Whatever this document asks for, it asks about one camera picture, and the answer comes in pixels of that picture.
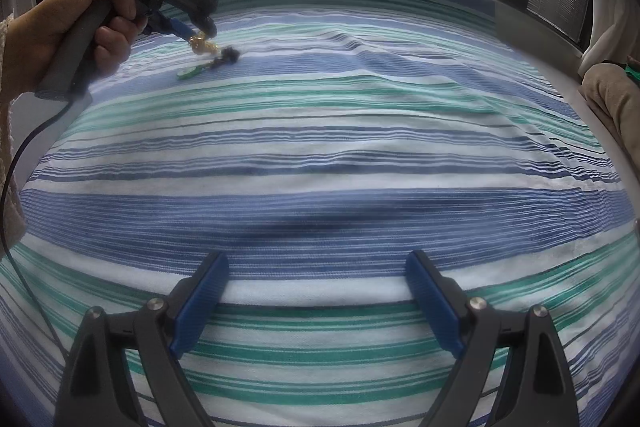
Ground gold chain with green pendant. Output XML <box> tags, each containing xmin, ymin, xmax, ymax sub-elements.
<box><xmin>175</xmin><ymin>32</ymin><xmax>241</xmax><ymax>82</ymax></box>

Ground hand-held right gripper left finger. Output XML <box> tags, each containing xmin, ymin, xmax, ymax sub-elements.
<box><xmin>53</xmin><ymin>251</ymin><xmax>231</xmax><ymax>427</ymax></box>

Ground person's left hand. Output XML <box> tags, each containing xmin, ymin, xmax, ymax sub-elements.
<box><xmin>0</xmin><ymin>0</ymin><xmax>143</xmax><ymax>96</ymax></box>

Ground striped bed sheet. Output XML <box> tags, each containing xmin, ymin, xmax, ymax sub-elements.
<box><xmin>0</xmin><ymin>0</ymin><xmax>640</xmax><ymax>427</ymax></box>

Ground white curtain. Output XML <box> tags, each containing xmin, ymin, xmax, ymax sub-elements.
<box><xmin>579</xmin><ymin>0</ymin><xmax>640</xmax><ymax>72</ymax></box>

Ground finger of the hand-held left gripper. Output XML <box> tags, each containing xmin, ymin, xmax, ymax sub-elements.
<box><xmin>141</xmin><ymin>8</ymin><xmax>194</xmax><ymax>39</ymax></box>
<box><xmin>193</xmin><ymin>14</ymin><xmax>219</xmax><ymax>38</ymax></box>

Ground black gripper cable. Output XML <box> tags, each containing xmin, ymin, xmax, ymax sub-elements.
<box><xmin>0</xmin><ymin>94</ymin><xmax>96</xmax><ymax>350</ymax></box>

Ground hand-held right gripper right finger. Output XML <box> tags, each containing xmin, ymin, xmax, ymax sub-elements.
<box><xmin>405</xmin><ymin>250</ymin><xmax>581</xmax><ymax>427</ymax></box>

